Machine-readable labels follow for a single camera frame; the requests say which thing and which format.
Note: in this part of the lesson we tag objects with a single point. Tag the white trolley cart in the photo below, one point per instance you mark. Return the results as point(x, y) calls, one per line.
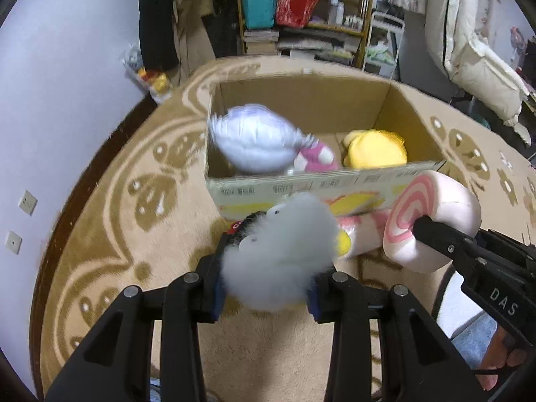
point(387, 21)

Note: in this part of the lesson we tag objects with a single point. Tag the yellow and red packets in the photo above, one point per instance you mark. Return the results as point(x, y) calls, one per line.
point(157, 83)

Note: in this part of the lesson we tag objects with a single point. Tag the pink bear plush toy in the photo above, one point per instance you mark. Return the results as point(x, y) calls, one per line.
point(318, 155)

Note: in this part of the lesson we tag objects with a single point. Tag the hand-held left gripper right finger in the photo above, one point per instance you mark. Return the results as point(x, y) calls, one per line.
point(315, 299)

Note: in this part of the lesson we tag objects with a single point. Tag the pink lollipop plush pillow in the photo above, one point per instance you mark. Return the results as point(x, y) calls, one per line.
point(439, 192)

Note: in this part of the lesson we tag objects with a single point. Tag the red gift bag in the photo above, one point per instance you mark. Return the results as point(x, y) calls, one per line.
point(297, 6)

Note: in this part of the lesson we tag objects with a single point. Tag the yellow plush toy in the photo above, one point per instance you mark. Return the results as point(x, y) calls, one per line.
point(377, 150)

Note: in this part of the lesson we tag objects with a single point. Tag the row of cosmetic bottles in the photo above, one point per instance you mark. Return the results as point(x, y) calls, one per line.
point(339, 12)

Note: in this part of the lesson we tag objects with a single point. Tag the person's leg in jeans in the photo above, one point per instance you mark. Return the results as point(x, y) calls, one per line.
point(473, 337)

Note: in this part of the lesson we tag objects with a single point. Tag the person's right hand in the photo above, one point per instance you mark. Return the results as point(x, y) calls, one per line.
point(502, 358)

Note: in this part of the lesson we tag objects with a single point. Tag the pale lavender plush toy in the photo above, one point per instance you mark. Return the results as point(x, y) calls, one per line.
point(255, 138)

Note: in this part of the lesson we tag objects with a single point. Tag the wooden bookshelf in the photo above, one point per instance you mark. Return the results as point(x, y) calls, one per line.
point(368, 8)

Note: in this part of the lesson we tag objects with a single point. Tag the stack of books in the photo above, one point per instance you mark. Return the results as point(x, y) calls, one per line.
point(260, 39)

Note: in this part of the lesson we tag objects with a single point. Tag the pile of papers and magazines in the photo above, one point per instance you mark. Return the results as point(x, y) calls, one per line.
point(322, 48)

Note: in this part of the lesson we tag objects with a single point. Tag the white wall socket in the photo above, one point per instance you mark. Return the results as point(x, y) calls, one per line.
point(28, 202)
point(13, 242)

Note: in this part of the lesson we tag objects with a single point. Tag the plastic bag of small goods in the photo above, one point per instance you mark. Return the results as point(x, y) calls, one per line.
point(132, 56)

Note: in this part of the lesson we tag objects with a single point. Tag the black hanging coat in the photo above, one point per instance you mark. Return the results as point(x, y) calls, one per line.
point(157, 21)

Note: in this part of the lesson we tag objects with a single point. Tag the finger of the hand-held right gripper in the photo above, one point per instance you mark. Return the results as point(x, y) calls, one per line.
point(435, 234)

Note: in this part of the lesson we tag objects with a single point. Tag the green chair base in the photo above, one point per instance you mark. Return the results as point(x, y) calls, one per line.
point(481, 119)

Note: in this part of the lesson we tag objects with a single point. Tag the white fluffy plush toy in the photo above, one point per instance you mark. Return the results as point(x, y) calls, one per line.
point(284, 251)

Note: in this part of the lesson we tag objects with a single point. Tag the teal bag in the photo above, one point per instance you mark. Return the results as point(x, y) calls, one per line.
point(258, 4)

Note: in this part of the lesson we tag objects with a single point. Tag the cardboard box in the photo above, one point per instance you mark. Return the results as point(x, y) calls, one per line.
point(293, 184)

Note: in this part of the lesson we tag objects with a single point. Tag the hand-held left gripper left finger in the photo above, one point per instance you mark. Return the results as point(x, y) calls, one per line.
point(214, 305)

